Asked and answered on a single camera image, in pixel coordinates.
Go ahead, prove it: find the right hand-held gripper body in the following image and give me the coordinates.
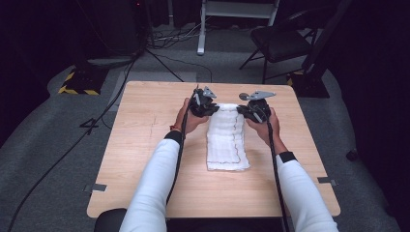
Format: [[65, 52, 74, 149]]
[[244, 90, 278, 125]]

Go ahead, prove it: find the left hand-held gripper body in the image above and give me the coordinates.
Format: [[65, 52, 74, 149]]
[[188, 85, 220, 118]]

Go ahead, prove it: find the white towel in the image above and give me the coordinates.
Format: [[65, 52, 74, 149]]
[[205, 102, 251, 172]]

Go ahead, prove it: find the person's left hand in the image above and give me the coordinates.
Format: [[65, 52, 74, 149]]
[[173, 97, 211, 136]]

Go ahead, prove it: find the person's right hand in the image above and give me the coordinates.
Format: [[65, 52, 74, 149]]
[[245, 106, 290, 156]]

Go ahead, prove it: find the thin black tripod leg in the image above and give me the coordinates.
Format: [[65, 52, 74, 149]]
[[144, 47, 185, 83]]

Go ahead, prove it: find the black folding chair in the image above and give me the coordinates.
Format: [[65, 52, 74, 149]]
[[238, 9, 321, 85]]

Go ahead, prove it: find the black stand with striped base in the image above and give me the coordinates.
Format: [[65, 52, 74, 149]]
[[286, 0, 353, 99]]

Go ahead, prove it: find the grey tape strip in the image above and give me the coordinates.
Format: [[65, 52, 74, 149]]
[[83, 183, 108, 193], [316, 176, 338, 188]]

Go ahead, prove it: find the small black floor object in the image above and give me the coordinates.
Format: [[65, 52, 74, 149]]
[[345, 147, 360, 161]]

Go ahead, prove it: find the large black box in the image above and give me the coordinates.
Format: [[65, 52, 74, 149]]
[[75, 0, 151, 64]]

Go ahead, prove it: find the black yellow striped stand base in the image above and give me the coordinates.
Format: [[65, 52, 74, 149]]
[[57, 65, 109, 97]]

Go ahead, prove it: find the person's dark clothed leg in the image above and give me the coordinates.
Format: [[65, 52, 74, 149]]
[[93, 207, 129, 232]]

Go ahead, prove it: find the left hand-held gripper cable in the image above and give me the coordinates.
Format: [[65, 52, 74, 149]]
[[164, 109, 191, 206]]

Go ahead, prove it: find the hand-held gripper cable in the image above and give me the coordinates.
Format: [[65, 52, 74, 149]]
[[264, 119, 292, 232], [164, 109, 191, 206]]

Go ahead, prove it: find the right hand-held gripper cable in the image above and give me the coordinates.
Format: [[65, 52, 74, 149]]
[[264, 119, 292, 232]]

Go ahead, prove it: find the bundle of floor cables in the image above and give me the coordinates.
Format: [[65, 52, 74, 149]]
[[147, 22, 211, 51]]

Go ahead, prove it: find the white metal desk frame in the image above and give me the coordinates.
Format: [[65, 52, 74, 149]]
[[196, 0, 281, 57]]

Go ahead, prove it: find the long black floor cable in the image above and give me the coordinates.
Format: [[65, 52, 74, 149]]
[[6, 56, 138, 232]]

